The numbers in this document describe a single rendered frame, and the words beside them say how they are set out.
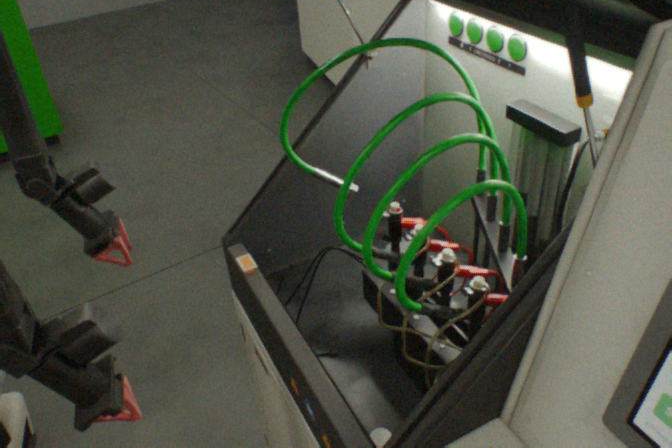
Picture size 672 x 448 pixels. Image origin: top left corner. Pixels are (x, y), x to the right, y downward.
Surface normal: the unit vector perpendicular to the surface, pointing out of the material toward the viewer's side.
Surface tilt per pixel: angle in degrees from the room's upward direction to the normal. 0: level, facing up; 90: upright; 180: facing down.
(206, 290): 0
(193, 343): 0
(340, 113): 90
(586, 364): 76
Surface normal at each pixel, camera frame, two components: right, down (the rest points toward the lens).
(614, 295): -0.87, 0.10
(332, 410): -0.07, -0.83
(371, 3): 0.33, 0.51
